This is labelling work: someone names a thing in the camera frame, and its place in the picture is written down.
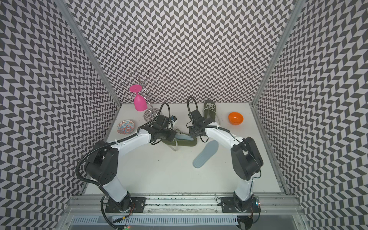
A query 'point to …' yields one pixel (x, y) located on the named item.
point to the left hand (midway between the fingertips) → (173, 134)
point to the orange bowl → (235, 118)
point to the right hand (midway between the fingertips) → (196, 133)
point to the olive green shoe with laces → (182, 143)
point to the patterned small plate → (125, 127)
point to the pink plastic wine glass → (140, 104)
